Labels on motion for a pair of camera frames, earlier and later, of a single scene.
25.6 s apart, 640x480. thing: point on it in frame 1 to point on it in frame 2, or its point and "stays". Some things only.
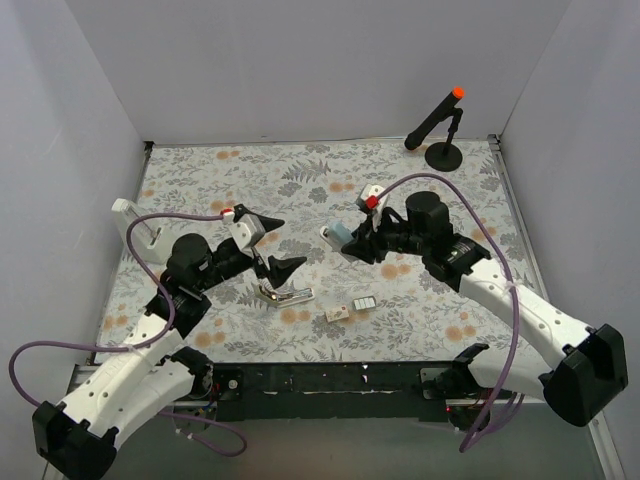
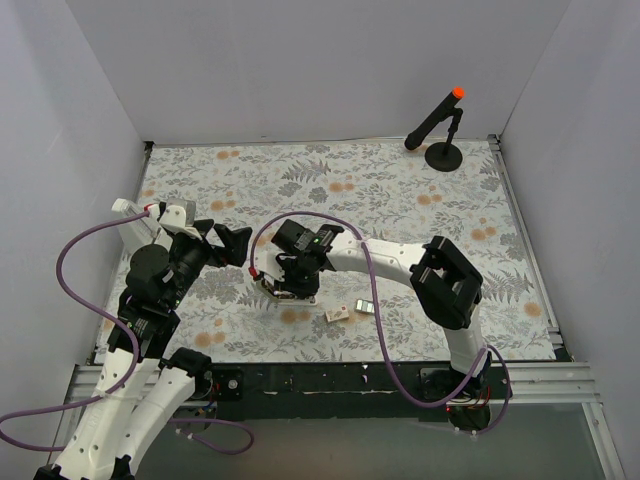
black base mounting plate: [326, 392] stays
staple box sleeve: [337, 314] stays
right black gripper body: [362, 240] to [293, 279]
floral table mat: [318, 251] stays
